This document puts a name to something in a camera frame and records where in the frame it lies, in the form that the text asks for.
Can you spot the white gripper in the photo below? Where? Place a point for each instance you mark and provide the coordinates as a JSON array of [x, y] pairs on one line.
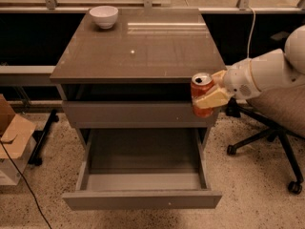
[[237, 80]]

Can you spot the red coke can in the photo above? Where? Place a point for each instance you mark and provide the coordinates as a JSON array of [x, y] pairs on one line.
[[200, 84]]

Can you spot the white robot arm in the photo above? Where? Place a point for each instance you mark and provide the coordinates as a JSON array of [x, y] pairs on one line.
[[279, 68]]

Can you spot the grey drawer cabinet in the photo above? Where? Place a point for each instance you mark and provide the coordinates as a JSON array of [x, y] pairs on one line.
[[146, 56]]

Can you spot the open grey drawer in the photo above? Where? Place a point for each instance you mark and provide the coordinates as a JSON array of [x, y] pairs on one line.
[[143, 169]]

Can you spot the closed grey upper drawer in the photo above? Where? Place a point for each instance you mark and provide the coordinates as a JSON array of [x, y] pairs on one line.
[[129, 115]]

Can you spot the brown office chair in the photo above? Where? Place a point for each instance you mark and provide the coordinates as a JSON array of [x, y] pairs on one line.
[[283, 112]]

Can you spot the white ceramic bowl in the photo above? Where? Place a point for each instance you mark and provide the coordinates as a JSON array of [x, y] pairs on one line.
[[104, 16]]

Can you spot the black stand leg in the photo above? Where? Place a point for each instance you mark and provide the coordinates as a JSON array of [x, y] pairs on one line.
[[40, 137]]

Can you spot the cardboard box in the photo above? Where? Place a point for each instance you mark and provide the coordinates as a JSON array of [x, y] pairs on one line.
[[16, 133]]

